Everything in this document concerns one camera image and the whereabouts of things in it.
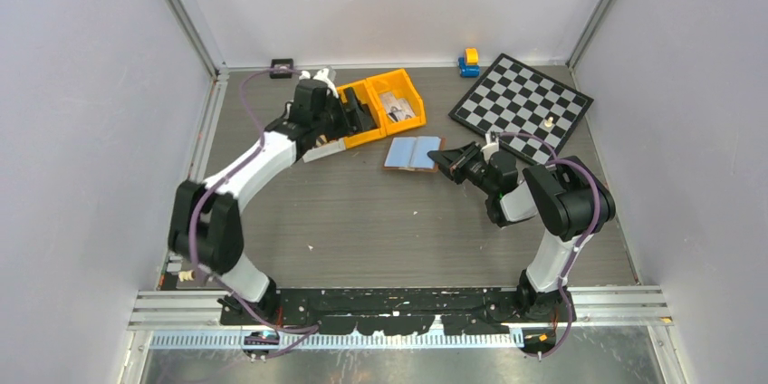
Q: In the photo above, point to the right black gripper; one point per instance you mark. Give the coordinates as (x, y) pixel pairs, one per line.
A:
(454, 161)

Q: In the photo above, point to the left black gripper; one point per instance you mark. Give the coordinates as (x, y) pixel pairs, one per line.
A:
(332, 102)

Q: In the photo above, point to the brown leather card holder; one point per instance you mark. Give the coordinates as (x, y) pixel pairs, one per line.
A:
(411, 153)

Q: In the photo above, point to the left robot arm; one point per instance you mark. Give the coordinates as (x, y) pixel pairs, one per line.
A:
(206, 226)

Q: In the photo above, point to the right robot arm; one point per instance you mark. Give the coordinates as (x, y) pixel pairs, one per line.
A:
(572, 204)

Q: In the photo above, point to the cards in yellow bin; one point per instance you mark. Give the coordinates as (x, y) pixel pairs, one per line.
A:
(397, 109)

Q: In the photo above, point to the yellow bin with cards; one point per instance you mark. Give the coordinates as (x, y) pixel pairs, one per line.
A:
(398, 82)

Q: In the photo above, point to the yellow bin with black item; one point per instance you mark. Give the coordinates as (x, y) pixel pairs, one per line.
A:
(360, 115)

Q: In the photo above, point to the black wallet in bin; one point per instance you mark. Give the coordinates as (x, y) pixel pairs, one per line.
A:
(360, 114)

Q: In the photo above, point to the white plastic bin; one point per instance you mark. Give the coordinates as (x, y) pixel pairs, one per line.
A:
(321, 150)

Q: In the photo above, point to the black and white chessboard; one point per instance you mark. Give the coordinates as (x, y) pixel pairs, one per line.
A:
(514, 99)

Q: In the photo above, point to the blue and yellow toy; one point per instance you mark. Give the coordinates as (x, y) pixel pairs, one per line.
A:
(468, 63)

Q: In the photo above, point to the small black square box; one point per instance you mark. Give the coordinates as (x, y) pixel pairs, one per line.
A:
(281, 68)

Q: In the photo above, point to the small cream peg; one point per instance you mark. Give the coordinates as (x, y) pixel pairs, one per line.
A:
(186, 276)

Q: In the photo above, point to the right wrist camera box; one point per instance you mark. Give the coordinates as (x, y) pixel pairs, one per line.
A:
(491, 146)

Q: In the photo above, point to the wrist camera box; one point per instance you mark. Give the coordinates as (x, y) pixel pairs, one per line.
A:
(325, 74)
(491, 146)

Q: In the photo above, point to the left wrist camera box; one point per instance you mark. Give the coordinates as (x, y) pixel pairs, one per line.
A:
(325, 74)

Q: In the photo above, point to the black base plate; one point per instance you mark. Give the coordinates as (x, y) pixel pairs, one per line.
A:
(401, 311)

